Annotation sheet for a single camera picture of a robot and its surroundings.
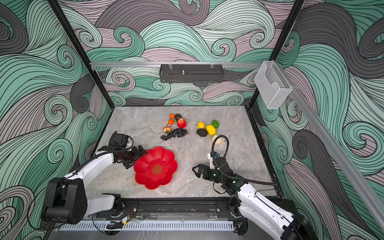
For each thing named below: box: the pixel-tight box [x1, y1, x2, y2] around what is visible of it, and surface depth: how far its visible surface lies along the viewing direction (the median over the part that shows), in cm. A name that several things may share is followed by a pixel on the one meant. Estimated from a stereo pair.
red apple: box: [177, 117, 187, 129], surface depth 106 cm
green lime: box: [211, 120, 220, 129], surface depth 107 cm
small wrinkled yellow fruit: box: [197, 121, 206, 129], surface depth 106 cm
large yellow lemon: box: [206, 124, 217, 136], surface depth 105 cm
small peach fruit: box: [163, 126, 172, 135], surface depth 103 cm
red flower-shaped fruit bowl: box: [133, 146, 178, 190], surface depth 89 cm
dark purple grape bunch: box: [160, 128, 188, 141], surface depth 102 cm
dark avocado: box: [196, 128, 208, 137], surface depth 102 cm
